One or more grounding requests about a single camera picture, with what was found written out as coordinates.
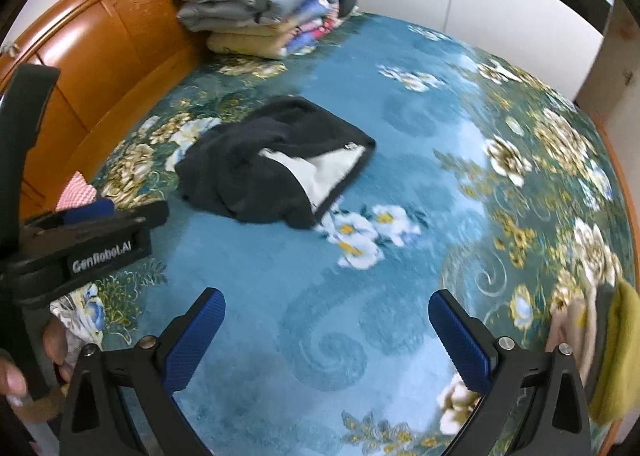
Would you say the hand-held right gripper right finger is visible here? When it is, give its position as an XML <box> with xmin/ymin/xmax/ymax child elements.
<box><xmin>428</xmin><ymin>289</ymin><xmax>594</xmax><ymax>456</ymax></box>

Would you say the folded yellow blanket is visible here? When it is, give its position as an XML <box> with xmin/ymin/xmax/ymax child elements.
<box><xmin>206</xmin><ymin>20</ymin><xmax>301</xmax><ymax>60</ymax></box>

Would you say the teal floral blanket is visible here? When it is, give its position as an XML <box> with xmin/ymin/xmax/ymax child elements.
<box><xmin>50</xmin><ymin>10</ymin><xmax>638</xmax><ymax>456</ymax></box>

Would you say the pink checked cloth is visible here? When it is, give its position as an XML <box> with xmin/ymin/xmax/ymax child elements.
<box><xmin>55</xmin><ymin>171</ymin><xmax>98</xmax><ymax>211</ymax></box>

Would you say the wooden headboard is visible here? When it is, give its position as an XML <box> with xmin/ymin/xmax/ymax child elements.
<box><xmin>0</xmin><ymin>0</ymin><xmax>281</xmax><ymax>221</ymax></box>

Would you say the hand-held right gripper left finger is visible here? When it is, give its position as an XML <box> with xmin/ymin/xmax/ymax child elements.
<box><xmin>59</xmin><ymin>287</ymin><xmax>227</xmax><ymax>456</ymax></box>

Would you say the pink beige garment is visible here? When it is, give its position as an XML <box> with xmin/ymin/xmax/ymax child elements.
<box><xmin>545</xmin><ymin>286</ymin><xmax>601</xmax><ymax>372</ymax></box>

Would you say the black and white jacket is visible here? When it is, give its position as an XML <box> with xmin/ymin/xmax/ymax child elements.
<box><xmin>173</xmin><ymin>96</ymin><xmax>377</xmax><ymax>231</ymax></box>

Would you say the yellow-green garment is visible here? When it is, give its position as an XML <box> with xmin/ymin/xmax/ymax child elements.
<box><xmin>587</xmin><ymin>280</ymin><xmax>640</xmax><ymax>427</ymax></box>

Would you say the person's left hand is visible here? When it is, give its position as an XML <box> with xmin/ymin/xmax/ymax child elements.
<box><xmin>0</xmin><ymin>318</ymin><xmax>76</xmax><ymax>407</ymax></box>

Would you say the folded floral quilt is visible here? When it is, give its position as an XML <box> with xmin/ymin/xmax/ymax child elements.
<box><xmin>272</xmin><ymin>0</ymin><xmax>358</xmax><ymax>56</ymax></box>

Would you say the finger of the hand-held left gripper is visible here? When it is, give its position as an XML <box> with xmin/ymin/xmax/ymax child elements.
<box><xmin>20</xmin><ymin>198</ymin><xmax>170</xmax><ymax>251</ymax></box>

